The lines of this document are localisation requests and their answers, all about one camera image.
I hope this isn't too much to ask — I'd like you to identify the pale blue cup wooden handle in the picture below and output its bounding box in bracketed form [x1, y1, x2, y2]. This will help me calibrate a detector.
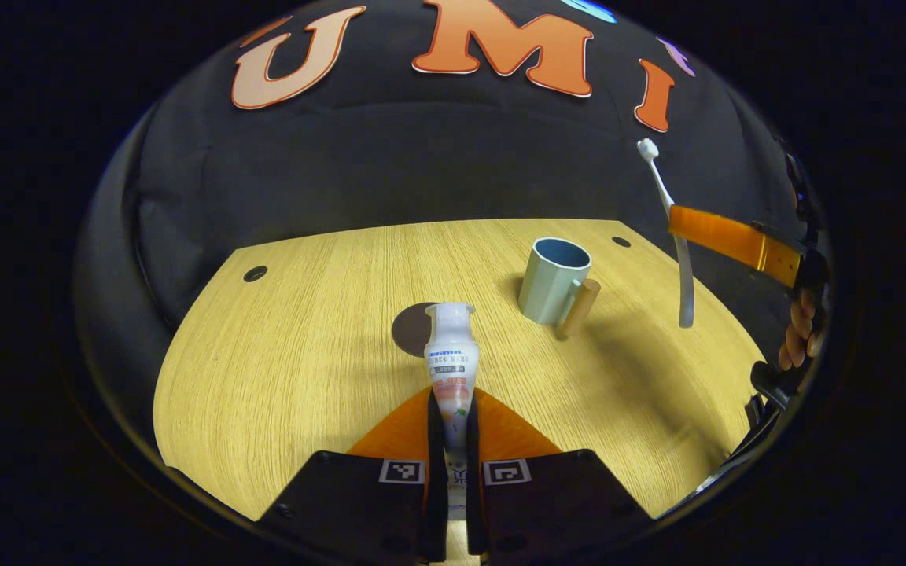
[517, 237, 602, 340]

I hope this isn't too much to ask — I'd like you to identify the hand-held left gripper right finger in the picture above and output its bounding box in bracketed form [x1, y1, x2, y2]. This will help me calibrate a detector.
[465, 388, 654, 563]

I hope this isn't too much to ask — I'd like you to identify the black backdrop cloth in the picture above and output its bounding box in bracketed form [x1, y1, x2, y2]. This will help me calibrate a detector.
[74, 0, 827, 441]

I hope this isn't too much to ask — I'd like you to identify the dark round coaster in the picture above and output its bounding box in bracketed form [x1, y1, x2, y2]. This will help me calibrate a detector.
[391, 302, 442, 358]

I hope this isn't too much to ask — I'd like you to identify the white toothbrush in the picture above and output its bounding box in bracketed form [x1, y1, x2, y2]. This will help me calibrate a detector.
[637, 138, 695, 329]

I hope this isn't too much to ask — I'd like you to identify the white toothpaste tube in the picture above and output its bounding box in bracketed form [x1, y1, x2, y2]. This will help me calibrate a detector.
[423, 303, 479, 521]

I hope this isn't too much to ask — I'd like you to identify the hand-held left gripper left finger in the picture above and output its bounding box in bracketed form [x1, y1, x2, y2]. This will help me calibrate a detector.
[256, 388, 449, 565]

